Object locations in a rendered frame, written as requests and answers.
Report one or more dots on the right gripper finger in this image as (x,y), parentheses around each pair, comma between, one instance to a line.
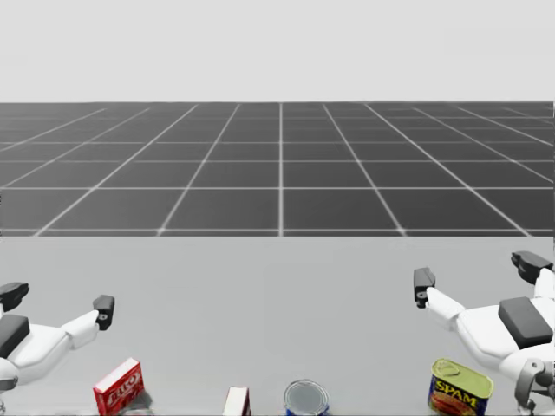
(531,262)
(422,281)

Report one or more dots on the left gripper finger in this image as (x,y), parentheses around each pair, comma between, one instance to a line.
(104,308)
(13,292)

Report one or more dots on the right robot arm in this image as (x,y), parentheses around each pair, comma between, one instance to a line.
(537,381)

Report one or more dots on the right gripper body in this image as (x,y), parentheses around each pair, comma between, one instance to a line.
(490,333)

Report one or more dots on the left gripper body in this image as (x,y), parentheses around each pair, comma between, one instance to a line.
(39,346)

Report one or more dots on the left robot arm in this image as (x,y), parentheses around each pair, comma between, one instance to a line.
(6,381)

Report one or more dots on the red and white carton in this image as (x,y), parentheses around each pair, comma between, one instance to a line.
(236,402)
(119,388)

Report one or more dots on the blue flat can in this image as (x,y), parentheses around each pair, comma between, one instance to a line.
(305,398)

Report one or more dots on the green and blue rectangular can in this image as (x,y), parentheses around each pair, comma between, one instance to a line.
(459,390)

